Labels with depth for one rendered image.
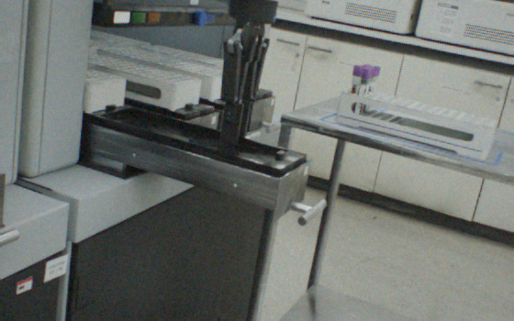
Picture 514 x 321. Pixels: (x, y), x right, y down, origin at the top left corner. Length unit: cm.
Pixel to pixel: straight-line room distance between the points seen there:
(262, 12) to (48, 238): 45
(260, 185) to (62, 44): 35
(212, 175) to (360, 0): 241
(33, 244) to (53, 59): 26
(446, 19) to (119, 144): 238
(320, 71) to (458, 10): 74
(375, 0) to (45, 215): 258
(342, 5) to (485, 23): 70
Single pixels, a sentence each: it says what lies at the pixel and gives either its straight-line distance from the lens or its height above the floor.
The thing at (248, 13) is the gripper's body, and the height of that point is 102.
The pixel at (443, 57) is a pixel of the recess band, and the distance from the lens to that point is 324.
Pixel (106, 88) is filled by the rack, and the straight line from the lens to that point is 109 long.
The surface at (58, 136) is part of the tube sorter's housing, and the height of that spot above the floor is 80.
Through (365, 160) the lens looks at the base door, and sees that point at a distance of 333.
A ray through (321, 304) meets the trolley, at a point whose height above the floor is 28.
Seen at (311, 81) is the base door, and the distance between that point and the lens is 335.
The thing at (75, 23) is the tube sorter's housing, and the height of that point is 97.
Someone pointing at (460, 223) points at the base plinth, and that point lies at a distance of 338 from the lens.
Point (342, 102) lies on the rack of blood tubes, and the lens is 126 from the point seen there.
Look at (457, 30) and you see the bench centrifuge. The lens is 319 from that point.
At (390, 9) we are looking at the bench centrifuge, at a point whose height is 102.
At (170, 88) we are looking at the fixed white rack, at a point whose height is 86.
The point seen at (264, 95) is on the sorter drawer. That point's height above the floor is 81.
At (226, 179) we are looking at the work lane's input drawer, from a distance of 93.
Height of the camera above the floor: 108
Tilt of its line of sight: 15 degrees down
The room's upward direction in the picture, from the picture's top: 10 degrees clockwise
